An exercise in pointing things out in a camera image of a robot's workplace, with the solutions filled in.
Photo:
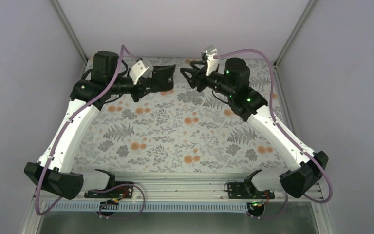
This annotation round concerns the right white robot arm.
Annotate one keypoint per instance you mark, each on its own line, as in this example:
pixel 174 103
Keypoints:
pixel 305 166

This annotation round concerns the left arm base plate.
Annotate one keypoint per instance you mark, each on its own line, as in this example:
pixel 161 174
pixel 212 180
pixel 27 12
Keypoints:
pixel 119 190

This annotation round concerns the floral table mat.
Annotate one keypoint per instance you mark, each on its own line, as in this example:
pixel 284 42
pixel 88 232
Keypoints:
pixel 178 131

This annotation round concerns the white slotted cable duct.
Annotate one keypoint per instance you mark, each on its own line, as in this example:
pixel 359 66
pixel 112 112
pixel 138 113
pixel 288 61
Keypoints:
pixel 153 206

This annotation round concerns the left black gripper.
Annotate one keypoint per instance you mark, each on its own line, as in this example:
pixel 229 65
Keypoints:
pixel 143 82

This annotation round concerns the aluminium rail frame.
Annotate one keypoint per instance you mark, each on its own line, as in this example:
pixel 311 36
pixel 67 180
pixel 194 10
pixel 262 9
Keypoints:
pixel 182 186

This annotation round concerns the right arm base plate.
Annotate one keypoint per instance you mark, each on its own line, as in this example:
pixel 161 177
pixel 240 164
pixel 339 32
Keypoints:
pixel 245 190

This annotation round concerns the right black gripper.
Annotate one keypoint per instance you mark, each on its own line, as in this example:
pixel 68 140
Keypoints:
pixel 196 75

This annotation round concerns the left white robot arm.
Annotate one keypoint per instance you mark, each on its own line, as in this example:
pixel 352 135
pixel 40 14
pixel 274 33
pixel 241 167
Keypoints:
pixel 53 171

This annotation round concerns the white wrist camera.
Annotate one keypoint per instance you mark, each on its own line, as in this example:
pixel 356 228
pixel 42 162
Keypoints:
pixel 142 68
pixel 209 56

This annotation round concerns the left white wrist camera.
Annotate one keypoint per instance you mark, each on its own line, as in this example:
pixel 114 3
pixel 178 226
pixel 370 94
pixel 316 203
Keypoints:
pixel 142 68

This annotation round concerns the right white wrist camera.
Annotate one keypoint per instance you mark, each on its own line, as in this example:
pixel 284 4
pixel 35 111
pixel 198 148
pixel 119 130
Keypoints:
pixel 209 56

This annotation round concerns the black leather card holder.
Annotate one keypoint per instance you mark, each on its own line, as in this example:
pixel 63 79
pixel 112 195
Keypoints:
pixel 163 78

